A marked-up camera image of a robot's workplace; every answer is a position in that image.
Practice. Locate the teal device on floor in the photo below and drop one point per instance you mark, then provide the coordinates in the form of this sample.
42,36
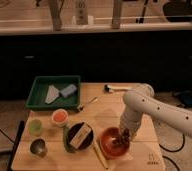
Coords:
185,98

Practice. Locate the red bowl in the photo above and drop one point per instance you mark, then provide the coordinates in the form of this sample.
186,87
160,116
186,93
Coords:
106,139

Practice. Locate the white cup orange contents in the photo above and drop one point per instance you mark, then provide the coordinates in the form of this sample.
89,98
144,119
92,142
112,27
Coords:
59,117

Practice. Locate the grey triangular sponge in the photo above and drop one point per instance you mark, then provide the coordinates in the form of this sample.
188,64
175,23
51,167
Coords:
52,94

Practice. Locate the small metal spoon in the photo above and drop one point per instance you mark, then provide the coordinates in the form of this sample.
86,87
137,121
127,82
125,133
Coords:
80,108

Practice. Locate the small metal cup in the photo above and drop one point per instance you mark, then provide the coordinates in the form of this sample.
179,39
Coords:
38,147

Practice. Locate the white handled brush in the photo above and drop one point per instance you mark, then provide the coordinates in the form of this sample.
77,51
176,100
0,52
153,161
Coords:
112,88

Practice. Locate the tan box with black band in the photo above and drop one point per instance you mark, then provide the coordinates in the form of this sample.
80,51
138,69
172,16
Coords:
80,135

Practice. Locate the green translucent cup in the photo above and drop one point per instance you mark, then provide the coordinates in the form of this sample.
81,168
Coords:
35,127

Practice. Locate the yellow wooden stick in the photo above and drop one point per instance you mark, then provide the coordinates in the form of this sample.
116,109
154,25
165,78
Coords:
100,155

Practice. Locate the black round plate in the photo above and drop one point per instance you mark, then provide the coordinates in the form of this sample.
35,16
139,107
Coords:
80,135

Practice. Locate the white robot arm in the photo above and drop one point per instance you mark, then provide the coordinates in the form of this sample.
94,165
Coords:
140,100

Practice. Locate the green plastic tray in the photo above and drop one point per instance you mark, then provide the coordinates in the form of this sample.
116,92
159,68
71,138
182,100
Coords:
38,92

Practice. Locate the blue-grey rectangular block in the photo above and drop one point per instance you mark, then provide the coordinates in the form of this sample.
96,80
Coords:
69,90

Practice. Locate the dark purple grapes bunch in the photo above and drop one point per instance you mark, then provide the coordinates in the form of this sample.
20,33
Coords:
121,140

